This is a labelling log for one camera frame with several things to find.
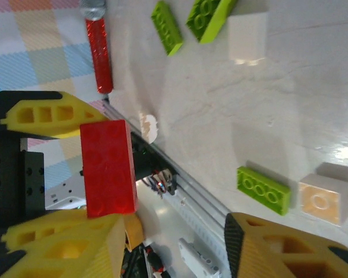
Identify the red glitter toy microphone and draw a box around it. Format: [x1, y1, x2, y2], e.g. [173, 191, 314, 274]
[79, 0, 114, 94]

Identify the aluminium extrusion frame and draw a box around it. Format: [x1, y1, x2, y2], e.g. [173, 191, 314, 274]
[103, 98, 233, 261]

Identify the black connector with wires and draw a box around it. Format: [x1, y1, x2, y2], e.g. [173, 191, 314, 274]
[121, 243, 169, 278]

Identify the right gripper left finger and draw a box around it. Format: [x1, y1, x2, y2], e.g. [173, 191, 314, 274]
[0, 215, 126, 278]

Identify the small white lego brick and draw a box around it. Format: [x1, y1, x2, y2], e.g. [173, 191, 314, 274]
[227, 11, 269, 67]
[298, 162, 348, 227]

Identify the grey slotted cable duct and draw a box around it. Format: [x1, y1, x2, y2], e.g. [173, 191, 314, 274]
[171, 193, 229, 264]

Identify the green lego brick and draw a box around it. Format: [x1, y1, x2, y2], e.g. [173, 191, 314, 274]
[185, 0, 238, 45]
[150, 0, 184, 57]
[236, 166, 292, 217]

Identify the white plastic plate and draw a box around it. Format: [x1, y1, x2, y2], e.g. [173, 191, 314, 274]
[178, 237, 221, 278]

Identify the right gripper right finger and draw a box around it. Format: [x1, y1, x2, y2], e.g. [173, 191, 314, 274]
[224, 213, 348, 278]

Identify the long white lego brick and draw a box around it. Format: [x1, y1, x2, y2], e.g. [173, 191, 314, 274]
[138, 112, 159, 144]

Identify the red lego brick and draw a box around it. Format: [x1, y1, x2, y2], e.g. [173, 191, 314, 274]
[79, 119, 140, 219]

